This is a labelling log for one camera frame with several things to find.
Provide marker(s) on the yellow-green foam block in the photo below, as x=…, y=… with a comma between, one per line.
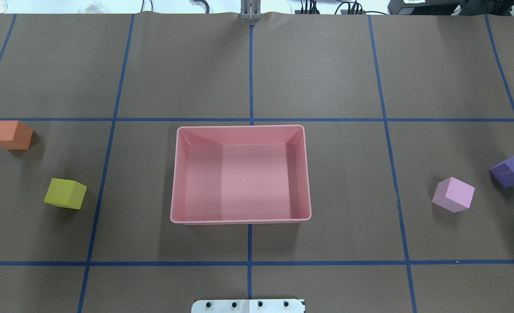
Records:
x=65, y=193

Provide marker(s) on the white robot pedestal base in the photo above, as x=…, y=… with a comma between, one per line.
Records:
x=249, y=306

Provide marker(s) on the purple foam block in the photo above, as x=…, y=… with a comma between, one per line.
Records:
x=503, y=173

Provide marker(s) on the orange foam block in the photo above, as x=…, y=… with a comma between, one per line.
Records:
x=15, y=135

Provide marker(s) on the pink plastic bin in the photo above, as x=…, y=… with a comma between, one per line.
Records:
x=240, y=175

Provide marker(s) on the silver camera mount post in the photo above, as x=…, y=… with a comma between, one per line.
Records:
x=250, y=10

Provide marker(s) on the light pink foam block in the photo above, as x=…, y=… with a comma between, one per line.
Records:
x=454, y=195

